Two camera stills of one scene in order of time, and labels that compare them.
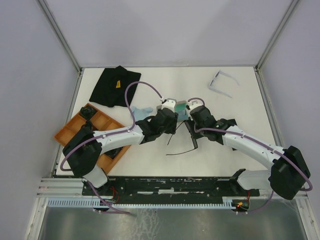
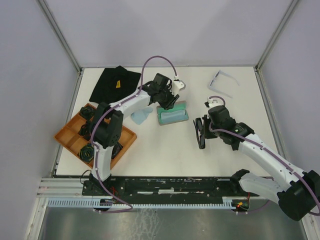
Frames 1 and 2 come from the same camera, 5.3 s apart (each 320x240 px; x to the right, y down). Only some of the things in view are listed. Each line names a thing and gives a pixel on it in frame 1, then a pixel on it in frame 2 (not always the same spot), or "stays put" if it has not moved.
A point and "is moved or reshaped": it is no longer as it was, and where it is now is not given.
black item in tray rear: [87, 112] stays put
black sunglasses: [192, 135] is moved or reshaped
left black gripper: [172, 130] → [170, 104]
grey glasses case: [181, 109] stays put
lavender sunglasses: [225, 73] stays put
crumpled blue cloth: [140, 114] stays put
